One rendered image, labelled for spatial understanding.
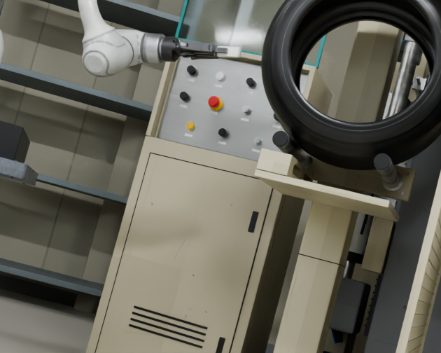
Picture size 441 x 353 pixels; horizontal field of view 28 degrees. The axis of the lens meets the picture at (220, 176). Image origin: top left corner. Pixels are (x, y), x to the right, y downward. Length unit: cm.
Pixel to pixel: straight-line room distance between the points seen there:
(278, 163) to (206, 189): 76
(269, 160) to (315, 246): 43
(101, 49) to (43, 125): 308
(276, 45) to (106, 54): 47
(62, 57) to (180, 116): 247
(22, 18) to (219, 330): 312
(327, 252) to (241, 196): 49
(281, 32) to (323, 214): 60
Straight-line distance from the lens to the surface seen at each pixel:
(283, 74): 240
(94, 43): 252
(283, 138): 237
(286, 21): 245
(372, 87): 275
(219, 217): 306
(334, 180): 268
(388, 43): 279
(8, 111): 557
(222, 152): 315
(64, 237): 552
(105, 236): 543
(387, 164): 232
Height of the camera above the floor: 57
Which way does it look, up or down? 5 degrees up
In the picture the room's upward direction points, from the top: 15 degrees clockwise
